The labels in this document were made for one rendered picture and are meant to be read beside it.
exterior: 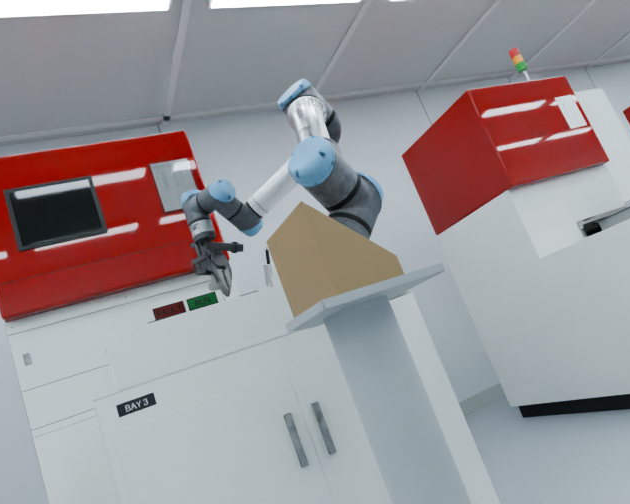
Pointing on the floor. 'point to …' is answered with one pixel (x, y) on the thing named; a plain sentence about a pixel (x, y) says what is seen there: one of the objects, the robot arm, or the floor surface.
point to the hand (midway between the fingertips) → (228, 291)
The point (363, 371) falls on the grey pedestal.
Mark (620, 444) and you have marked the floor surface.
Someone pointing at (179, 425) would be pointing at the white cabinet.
